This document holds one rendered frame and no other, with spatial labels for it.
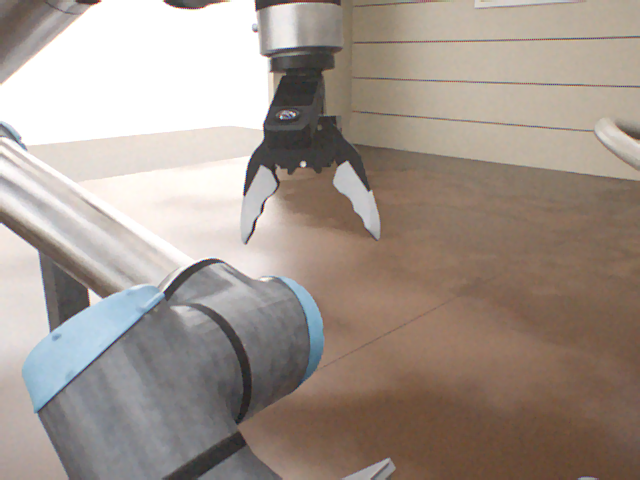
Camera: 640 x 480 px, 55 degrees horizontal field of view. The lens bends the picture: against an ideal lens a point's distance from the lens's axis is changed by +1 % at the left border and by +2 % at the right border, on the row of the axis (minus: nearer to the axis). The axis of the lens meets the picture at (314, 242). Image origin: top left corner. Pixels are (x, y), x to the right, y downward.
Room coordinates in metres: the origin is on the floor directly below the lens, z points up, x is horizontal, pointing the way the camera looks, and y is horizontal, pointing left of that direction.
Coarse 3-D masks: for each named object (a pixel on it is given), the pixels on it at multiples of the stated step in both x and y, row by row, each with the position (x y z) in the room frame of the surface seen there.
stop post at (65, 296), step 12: (48, 264) 1.35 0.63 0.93; (48, 276) 1.36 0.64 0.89; (60, 276) 1.35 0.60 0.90; (48, 288) 1.36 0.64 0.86; (60, 288) 1.34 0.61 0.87; (72, 288) 1.36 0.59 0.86; (84, 288) 1.38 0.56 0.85; (48, 300) 1.37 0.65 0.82; (60, 300) 1.34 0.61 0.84; (72, 300) 1.36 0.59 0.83; (84, 300) 1.38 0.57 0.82; (48, 312) 1.38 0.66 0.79; (60, 312) 1.34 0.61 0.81; (72, 312) 1.36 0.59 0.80; (60, 324) 1.34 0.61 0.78
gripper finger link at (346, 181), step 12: (348, 168) 0.63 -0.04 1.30; (336, 180) 0.63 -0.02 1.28; (348, 180) 0.63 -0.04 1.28; (348, 192) 0.63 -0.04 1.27; (360, 192) 0.62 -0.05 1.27; (360, 204) 0.62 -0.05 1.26; (372, 204) 0.62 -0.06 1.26; (360, 216) 0.62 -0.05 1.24; (372, 216) 0.62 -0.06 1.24; (372, 228) 0.62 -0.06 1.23
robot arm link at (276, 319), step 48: (0, 144) 0.93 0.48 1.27; (0, 192) 0.85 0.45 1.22; (48, 192) 0.83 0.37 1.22; (48, 240) 0.79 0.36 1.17; (96, 240) 0.75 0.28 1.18; (144, 240) 0.75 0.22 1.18; (96, 288) 0.74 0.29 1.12; (192, 288) 0.66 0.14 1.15; (240, 288) 0.66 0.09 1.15; (288, 288) 0.70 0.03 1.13; (240, 336) 0.57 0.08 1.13; (288, 336) 0.62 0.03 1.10; (288, 384) 0.62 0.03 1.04
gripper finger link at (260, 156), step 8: (264, 144) 0.64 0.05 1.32; (256, 152) 0.64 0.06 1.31; (264, 152) 0.64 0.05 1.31; (256, 160) 0.64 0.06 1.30; (264, 160) 0.64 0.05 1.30; (272, 160) 0.64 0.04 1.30; (248, 168) 0.64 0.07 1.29; (256, 168) 0.64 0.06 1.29; (272, 168) 0.65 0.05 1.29; (248, 176) 0.64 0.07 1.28; (248, 184) 0.64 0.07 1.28
